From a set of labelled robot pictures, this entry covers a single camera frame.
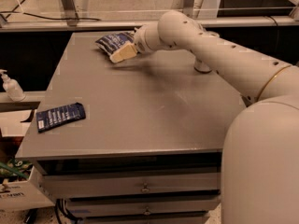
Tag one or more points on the left metal bracket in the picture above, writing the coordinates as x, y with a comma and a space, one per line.
70, 13

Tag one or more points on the blue chip bag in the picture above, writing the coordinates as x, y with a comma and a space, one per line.
110, 43

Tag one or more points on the silver soda can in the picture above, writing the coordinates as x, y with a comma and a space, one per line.
200, 66

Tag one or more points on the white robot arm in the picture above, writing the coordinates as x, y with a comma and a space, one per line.
260, 158

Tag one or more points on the white cardboard box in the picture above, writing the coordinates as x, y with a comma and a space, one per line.
17, 192

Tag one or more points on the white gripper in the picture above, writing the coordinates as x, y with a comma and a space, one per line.
139, 42

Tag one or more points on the white pump sanitizer bottle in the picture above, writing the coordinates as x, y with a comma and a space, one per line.
12, 87

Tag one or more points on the grey drawer cabinet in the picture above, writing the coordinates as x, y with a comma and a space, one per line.
149, 148

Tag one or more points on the blue rxbar blueberry wrapper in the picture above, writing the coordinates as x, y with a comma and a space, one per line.
58, 116

